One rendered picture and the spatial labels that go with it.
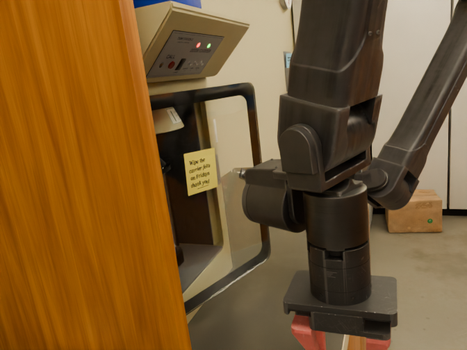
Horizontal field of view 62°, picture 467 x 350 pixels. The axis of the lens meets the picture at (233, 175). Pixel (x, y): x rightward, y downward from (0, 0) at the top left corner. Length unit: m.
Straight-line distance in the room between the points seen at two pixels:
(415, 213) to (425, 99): 2.77
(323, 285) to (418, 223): 3.13
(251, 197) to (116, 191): 0.22
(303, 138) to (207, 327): 0.57
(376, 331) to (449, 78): 0.46
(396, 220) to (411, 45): 1.43
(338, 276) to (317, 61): 0.19
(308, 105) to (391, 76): 3.29
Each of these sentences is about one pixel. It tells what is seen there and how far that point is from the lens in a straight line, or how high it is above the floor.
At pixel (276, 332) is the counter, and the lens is 0.77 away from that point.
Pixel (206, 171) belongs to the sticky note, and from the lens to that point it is 0.72.
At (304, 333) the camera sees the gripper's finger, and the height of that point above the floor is 1.16.
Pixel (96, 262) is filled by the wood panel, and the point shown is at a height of 1.16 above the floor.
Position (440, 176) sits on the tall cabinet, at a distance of 3.76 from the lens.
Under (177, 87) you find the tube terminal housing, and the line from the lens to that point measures 0.77.
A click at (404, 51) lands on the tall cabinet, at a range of 3.60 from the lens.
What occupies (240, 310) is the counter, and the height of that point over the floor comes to 0.94.
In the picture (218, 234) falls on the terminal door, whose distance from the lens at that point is 0.76.
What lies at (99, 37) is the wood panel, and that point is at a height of 1.47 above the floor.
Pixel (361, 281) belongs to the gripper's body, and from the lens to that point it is 0.38.
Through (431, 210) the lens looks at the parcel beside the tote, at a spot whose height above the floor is 0.20.
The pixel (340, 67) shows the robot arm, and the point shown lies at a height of 1.40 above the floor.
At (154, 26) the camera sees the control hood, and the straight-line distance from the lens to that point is 0.58.
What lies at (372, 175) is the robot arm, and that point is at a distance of 0.65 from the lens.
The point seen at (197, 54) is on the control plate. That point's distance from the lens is 0.72.
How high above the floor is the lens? 1.40
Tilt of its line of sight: 14 degrees down
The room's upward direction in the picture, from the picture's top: 7 degrees counter-clockwise
